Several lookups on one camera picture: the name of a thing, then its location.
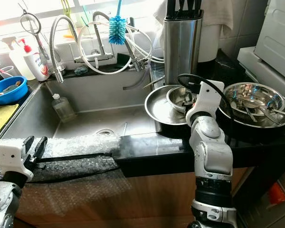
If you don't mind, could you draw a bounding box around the blue plastic bowl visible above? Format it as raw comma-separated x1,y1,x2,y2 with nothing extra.
0,76,29,105

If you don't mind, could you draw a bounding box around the orange plastic object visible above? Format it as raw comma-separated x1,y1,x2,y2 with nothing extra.
268,182,285,205

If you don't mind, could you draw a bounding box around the brown wood sink cabinet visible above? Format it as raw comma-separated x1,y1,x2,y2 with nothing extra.
13,168,248,228

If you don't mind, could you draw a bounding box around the white washing machine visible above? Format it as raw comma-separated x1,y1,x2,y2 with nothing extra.
237,0,285,228

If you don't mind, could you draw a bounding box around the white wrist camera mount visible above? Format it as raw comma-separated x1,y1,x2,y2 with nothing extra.
185,79,226,127
0,140,34,181

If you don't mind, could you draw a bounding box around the steel knife block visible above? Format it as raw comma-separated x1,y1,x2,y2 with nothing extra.
162,0,204,86

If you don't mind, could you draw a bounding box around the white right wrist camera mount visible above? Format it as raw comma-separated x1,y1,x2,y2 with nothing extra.
185,79,226,127

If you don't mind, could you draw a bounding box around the small deep steel bowl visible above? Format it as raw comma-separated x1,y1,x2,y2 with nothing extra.
166,85,196,115

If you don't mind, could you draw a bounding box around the grey drain hose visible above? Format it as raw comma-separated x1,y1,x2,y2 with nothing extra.
123,68,149,91

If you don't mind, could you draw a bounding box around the flexible steel spring faucet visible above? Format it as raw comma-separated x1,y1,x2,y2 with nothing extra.
49,15,79,84

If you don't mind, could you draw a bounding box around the thin clear bubble wrap sheet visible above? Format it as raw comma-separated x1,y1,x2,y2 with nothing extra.
19,168,134,217

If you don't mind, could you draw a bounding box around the stainless steel sink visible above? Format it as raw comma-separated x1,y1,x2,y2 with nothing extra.
0,68,162,141

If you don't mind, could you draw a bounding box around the yellow dish cloth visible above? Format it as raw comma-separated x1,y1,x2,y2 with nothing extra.
0,103,20,140

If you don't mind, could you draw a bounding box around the clear measuring cup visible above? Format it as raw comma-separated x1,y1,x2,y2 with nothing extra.
0,65,15,79

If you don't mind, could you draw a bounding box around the dark scouring pad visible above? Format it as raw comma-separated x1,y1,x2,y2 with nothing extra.
73,66,90,76

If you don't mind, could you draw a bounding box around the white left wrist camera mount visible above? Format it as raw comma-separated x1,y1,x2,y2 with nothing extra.
0,140,34,181

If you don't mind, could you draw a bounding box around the white hanging towel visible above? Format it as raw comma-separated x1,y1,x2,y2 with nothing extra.
154,0,234,63

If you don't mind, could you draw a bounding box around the white water hose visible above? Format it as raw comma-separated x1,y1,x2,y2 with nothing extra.
76,21,165,76

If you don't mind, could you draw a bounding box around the blue bottle brush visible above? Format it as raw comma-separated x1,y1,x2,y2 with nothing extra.
108,0,128,46

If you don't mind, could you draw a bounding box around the white soap bottle red pump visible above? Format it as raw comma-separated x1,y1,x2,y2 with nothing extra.
18,38,51,83

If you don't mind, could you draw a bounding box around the large steel plate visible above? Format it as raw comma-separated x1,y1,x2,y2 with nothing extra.
144,84,198,127

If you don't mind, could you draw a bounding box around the long steel spoon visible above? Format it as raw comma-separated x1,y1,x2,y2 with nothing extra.
245,101,285,119

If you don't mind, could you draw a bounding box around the white spray bottle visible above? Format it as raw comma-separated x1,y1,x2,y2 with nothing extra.
0,36,27,79

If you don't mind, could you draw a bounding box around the green plastic utensil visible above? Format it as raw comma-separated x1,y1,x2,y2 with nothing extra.
61,0,73,18

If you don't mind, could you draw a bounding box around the steel gooseneck mixer tap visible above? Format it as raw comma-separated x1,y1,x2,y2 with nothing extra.
76,10,146,72

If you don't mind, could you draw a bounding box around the clear plastic bottle white cap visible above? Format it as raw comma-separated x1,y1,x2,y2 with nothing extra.
49,93,76,124

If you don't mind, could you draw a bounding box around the large deep steel bowl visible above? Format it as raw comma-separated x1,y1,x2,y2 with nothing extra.
218,81,285,129

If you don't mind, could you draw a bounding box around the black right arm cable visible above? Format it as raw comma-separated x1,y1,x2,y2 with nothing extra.
177,73,233,122

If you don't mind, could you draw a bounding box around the tiny steel bowl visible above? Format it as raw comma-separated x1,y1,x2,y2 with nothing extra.
49,64,65,77

